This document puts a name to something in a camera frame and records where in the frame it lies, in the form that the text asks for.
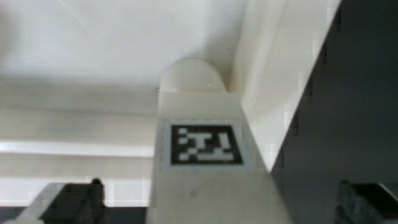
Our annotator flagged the white square tabletop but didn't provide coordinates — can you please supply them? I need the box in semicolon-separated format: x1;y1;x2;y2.
0;0;343;162

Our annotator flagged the white table leg with tag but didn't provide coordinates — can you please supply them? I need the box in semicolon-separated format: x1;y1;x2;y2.
146;59;294;224

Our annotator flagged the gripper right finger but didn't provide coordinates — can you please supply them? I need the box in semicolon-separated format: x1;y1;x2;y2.
334;181;398;224

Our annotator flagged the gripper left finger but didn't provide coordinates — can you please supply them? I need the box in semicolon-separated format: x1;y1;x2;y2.
16;178;107;224

